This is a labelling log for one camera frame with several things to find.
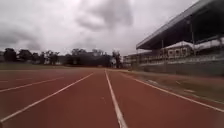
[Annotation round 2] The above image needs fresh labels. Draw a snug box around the row of trees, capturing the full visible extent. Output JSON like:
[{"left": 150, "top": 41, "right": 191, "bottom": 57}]
[{"left": 0, "top": 47, "right": 124, "bottom": 69}]

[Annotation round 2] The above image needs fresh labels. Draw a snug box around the red running track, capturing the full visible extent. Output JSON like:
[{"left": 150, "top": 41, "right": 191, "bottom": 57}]
[{"left": 0, "top": 67, "right": 224, "bottom": 128}]

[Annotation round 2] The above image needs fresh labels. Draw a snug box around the grandstand with roof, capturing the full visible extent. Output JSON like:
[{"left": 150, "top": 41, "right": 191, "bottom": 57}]
[{"left": 122, "top": 0, "right": 224, "bottom": 78}]

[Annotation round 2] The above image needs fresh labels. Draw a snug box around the grey paved strip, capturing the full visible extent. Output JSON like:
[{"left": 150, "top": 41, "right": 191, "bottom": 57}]
[{"left": 109, "top": 68, "right": 224, "bottom": 105}]

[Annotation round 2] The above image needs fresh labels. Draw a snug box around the grass field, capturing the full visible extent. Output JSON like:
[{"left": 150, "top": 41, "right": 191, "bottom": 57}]
[{"left": 0, "top": 62, "right": 81, "bottom": 71}]

